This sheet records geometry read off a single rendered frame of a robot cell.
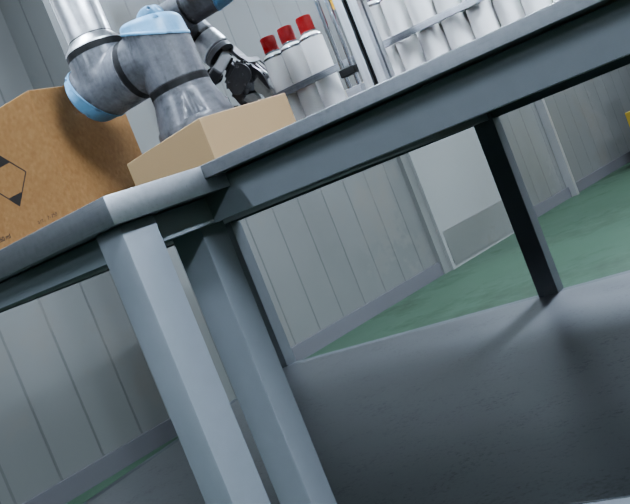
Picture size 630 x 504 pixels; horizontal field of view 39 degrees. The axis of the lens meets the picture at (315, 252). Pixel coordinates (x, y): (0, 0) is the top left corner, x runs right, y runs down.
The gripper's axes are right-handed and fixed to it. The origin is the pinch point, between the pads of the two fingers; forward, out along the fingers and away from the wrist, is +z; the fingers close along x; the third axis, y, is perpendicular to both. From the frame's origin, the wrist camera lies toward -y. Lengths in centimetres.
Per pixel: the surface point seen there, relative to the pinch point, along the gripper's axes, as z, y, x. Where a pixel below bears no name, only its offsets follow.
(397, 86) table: 39, -65, -44
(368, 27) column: 13.3, -15.5, -31.9
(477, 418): 75, -15, 13
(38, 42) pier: -145, 101, 95
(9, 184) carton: -23, -42, 32
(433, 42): 21.2, -2.5, -33.7
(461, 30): 24.2, -1.8, -38.6
